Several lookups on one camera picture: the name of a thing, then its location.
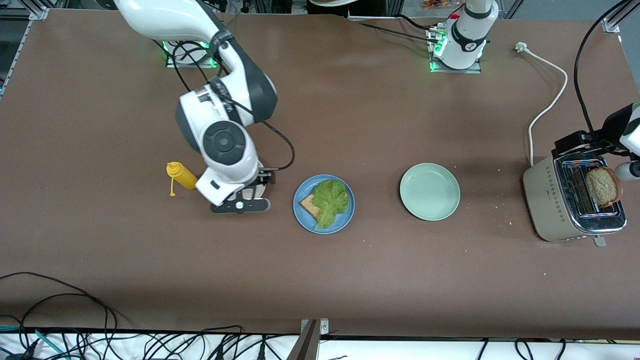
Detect brown bread slice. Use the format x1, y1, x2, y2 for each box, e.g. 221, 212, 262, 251
298, 193, 322, 221
585, 167, 624, 209

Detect yellow squeeze bottle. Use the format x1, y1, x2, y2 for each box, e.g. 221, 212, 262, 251
166, 161, 199, 197

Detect green lettuce leaf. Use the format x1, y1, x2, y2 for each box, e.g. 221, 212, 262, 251
311, 179, 350, 231

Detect blue plate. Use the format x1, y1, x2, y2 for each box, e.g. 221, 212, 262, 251
293, 174, 356, 235

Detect pale green plate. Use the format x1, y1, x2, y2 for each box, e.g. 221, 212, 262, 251
399, 162, 461, 221

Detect beige and chrome toaster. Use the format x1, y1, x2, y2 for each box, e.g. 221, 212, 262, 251
522, 148, 628, 248

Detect person in dark clothes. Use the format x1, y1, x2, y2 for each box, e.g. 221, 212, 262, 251
306, 0, 388, 19

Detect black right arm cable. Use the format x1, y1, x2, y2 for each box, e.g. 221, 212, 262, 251
159, 40, 296, 172

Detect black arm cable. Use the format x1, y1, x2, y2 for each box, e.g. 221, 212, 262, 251
159, 40, 296, 172
573, 0, 632, 146

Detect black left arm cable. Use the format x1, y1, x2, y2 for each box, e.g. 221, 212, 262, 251
573, 0, 632, 146

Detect white toaster power cord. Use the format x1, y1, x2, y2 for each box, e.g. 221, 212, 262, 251
515, 41, 569, 167

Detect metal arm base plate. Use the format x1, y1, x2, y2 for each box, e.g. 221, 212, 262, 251
165, 42, 224, 69
427, 25, 484, 75

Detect aluminium frame profile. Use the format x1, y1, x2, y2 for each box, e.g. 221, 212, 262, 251
286, 318, 331, 360

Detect black looped floor cable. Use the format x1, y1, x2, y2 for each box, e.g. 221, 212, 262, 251
0, 271, 119, 360

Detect black base supply cables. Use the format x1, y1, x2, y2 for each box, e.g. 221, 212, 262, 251
350, 14, 441, 46

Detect teal cable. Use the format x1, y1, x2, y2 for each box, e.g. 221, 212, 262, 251
0, 325, 68, 360

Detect aluminium table corner rail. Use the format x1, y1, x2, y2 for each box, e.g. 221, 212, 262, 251
0, 0, 51, 96

